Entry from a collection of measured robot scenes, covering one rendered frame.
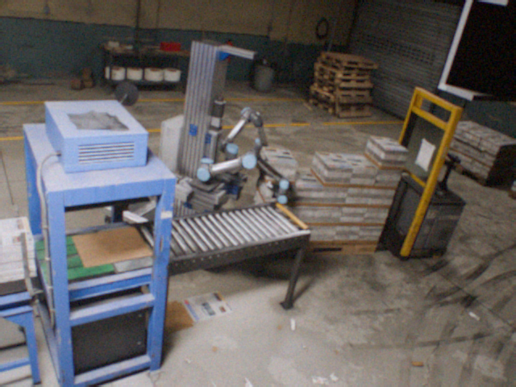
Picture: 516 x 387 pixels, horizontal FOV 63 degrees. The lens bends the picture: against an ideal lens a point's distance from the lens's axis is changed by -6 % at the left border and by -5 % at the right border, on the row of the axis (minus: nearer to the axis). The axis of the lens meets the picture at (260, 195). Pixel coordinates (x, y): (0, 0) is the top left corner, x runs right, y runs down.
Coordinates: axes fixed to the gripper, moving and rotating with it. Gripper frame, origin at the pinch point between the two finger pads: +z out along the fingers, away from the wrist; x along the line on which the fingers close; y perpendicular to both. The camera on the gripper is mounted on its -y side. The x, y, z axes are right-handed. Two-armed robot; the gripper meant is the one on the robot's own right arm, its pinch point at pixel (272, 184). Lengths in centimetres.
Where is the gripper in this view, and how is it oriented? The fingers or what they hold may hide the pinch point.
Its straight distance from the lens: 419.9
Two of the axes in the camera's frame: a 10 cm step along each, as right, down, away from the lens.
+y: 1.8, -8.8, -4.4
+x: -9.6, -0.5, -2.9
